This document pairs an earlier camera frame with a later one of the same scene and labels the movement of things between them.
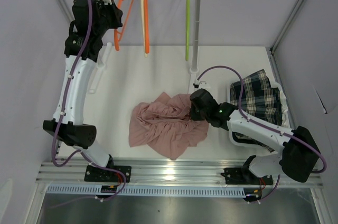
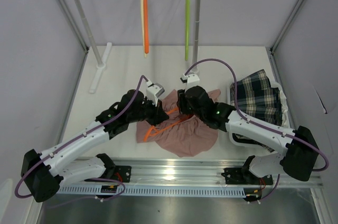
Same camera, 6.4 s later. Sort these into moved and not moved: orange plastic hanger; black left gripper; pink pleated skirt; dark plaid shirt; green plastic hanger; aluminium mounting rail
Moved: black left gripper; orange plastic hanger; pink pleated skirt
Not moved: dark plaid shirt; aluminium mounting rail; green plastic hanger
